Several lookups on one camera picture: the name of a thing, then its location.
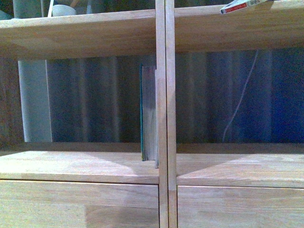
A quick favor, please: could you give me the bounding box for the white paperback book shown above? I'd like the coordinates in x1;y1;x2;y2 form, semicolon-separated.
220;0;274;14

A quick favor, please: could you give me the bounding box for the teal cover upright book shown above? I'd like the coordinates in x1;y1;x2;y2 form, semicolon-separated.
140;65;157;161

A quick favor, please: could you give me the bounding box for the dark blue curtain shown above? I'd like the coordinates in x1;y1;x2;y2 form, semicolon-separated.
0;0;304;144

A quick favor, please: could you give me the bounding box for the light grey pillar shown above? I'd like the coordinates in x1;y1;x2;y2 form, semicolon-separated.
18;60;52;143

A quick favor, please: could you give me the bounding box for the wooden bookshelf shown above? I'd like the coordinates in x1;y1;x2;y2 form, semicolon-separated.
0;0;304;228

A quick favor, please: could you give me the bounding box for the grey ceramic bowl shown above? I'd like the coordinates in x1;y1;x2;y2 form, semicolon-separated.
52;5;76;17

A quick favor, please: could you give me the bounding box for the white stick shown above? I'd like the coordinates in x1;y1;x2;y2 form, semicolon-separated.
47;0;54;18

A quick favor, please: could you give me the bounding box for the grey cylindrical vase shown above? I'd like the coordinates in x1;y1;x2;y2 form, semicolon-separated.
13;0;44;19

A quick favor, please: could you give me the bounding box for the thin white hanging cable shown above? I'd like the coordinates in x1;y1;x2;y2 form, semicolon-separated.
222;49;259;143

